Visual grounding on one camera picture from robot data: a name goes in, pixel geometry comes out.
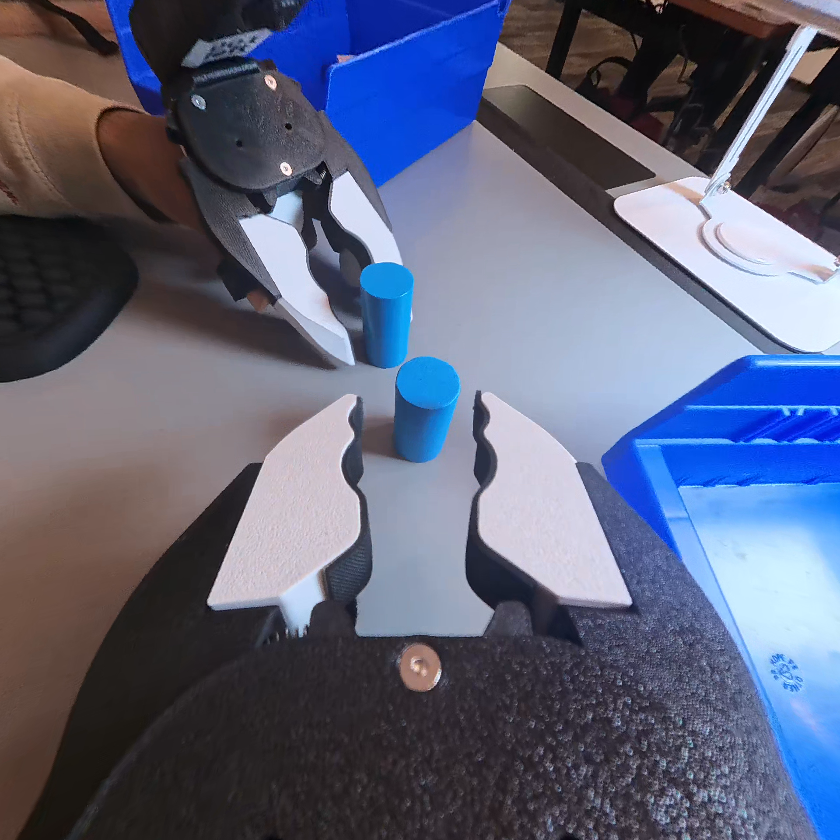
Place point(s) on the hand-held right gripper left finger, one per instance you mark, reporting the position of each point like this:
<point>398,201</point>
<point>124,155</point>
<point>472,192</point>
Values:
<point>289,525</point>

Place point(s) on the blue plastic bin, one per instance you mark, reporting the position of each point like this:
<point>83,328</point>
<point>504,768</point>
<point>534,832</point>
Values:
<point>407,79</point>
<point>748,551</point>

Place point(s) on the wooden office table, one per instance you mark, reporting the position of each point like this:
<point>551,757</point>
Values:
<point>656,53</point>

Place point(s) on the teal wooden cylinder block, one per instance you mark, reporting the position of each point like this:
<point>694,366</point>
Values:
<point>427,414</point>

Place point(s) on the white document stand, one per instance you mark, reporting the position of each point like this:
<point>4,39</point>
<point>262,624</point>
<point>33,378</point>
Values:
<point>722,250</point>

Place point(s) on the person's left forearm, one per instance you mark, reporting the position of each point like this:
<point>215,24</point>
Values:
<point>59,145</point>

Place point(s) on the blue wooden cylinder block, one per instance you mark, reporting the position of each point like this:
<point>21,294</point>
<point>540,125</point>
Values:
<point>387,315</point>

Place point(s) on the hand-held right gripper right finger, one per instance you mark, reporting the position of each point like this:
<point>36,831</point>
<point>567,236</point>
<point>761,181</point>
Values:
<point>545,525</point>

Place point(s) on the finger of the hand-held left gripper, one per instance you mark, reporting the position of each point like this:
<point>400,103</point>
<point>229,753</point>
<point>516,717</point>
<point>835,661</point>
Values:
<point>295,282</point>
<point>368,230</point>

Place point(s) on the black wrist rest pad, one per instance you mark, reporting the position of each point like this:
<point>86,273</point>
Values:
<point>59,295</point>

